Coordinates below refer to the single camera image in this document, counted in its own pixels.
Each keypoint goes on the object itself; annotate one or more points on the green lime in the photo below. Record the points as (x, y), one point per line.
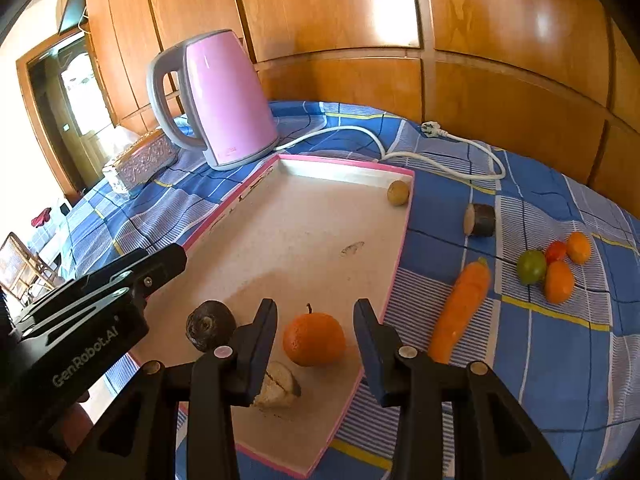
(530, 267)

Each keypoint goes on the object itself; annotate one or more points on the small red tomato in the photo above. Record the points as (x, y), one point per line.
(556, 251)

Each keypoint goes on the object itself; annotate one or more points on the embossed tissue box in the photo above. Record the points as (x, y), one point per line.
(140, 162)

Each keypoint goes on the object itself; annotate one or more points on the oval orange mandarin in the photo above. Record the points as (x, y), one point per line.
(559, 282)
(579, 247)

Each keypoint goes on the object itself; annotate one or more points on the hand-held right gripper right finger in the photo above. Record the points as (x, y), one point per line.
(367, 345)

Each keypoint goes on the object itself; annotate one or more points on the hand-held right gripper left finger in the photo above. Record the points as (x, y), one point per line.
(265, 342)

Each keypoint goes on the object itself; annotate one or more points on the red cloth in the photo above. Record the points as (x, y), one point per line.
(40, 218)

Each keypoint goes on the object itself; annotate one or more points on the wooden wardrobe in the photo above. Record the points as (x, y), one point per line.
(350, 10)

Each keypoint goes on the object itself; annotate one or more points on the pink electric kettle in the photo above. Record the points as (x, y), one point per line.
(225, 95)

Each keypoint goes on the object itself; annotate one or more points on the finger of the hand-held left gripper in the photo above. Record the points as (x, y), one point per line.
(165, 262)
(75, 306)

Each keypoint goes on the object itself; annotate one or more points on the white tray with pink rim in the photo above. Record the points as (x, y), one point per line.
(300, 240)

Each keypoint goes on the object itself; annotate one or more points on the blue checked blanket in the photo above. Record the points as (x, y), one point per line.
(550, 360)

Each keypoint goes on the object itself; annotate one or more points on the round orange with stem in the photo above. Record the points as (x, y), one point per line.
(314, 340)

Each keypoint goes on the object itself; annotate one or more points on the wicker chair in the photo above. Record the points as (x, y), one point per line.
(15, 260)

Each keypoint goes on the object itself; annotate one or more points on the wooden door frame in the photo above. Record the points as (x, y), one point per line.
(26, 91)

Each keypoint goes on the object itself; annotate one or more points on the orange carrot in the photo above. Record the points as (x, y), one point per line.
(460, 310)

